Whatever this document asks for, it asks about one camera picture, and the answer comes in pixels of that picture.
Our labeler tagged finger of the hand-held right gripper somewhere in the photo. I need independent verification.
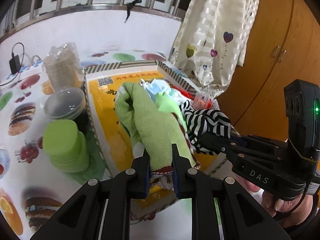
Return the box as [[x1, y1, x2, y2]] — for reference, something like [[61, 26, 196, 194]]
[[200, 133, 242, 160], [230, 134, 253, 144]]

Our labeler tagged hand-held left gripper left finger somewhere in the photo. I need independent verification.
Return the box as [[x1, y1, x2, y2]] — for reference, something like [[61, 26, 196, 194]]
[[30, 155, 151, 240]]

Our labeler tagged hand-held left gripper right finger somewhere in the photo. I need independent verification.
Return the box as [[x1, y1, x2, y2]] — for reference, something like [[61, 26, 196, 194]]
[[172, 144, 292, 240]]

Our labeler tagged black white striped sock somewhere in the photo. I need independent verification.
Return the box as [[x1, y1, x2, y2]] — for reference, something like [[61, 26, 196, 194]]
[[179, 100, 233, 156]]

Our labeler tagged clear snack packet red print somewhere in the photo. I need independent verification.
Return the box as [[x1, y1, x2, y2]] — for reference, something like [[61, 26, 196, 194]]
[[192, 92, 218, 111]]

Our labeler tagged red tassel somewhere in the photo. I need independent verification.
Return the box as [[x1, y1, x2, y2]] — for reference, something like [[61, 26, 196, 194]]
[[175, 87, 198, 99]]

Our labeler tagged striped cardboard box yellow liner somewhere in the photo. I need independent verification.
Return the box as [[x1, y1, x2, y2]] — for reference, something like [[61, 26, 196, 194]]
[[82, 59, 242, 222]]

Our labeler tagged blue face mask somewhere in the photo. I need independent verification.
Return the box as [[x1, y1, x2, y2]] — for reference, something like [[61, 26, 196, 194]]
[[139, 78, 172, 103]]

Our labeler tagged person's right hand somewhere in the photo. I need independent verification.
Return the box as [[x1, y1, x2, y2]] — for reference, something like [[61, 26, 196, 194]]
[[244, 179, 316, 228]]

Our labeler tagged light green plastic jar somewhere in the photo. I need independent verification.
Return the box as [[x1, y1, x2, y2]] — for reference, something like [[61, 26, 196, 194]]
[[42, 119, 90, 173]]

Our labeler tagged heart print curtain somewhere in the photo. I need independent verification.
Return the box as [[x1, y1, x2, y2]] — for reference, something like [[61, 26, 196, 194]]
[[169, 0, 263, 98]]

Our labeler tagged dark plastic container clear lid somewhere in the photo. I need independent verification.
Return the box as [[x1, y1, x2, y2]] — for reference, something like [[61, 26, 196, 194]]
[[43, 87, 90, 133]]

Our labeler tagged wooden cabinet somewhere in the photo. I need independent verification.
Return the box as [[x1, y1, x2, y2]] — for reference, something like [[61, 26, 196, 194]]
[[214, 0, 320, 143]]

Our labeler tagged bagged stack of round discs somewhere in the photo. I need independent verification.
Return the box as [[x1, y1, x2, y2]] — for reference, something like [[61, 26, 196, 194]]
[[43, 42, 82, 92]]

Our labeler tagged black clip on railing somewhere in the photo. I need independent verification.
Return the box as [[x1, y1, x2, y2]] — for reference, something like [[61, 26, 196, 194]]
[[124, 0, 142, 24]]

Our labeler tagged white power strip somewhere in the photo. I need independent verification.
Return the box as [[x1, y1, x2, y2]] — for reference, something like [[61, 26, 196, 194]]
[[0, 59, 46, 87]]

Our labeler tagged black charger plug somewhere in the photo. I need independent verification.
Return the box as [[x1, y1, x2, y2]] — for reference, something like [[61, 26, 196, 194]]
[[9, 55, 22, 75]]

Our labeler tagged black charger cable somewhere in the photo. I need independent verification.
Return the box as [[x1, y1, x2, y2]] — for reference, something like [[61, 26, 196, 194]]
[[0, 42, 25, 87]]

